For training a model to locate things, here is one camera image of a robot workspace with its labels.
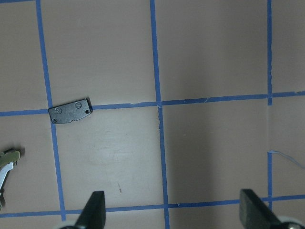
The olive green brake shoe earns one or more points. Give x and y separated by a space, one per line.
8 160

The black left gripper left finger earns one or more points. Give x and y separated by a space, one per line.
93 215

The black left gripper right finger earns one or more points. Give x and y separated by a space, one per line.
254 214

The black brake pad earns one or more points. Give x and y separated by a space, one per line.
69 112

